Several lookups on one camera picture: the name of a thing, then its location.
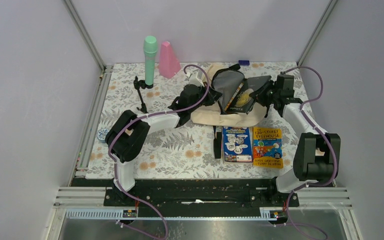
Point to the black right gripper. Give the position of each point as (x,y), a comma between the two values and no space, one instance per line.
(258,95)

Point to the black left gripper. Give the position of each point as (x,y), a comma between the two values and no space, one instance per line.
(213,95)

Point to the black moon paperback book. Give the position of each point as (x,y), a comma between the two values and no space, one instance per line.
(242,104)

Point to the orange comic paperback book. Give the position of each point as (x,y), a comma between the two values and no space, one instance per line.
(234,95)

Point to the beige canvas backpack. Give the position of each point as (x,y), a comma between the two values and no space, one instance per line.
(226,80)

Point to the blue comic paperback book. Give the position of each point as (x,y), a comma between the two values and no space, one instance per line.
(236,145)

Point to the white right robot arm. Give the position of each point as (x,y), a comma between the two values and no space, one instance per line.
(316,160)

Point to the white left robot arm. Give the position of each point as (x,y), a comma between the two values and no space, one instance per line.
(127,136)

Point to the pink plastic cone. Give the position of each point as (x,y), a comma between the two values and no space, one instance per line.
(169,64)

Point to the small blue block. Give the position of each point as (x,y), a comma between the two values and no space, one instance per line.
(244,62)

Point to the yellow treehouse paperback book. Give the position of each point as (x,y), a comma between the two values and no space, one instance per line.
(267,147)

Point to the black mini tripod stand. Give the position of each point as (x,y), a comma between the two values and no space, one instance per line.
(138,85)

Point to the mint green microphone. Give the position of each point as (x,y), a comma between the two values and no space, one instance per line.
(150,49)

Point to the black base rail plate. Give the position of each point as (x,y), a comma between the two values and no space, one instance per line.
(205,198)

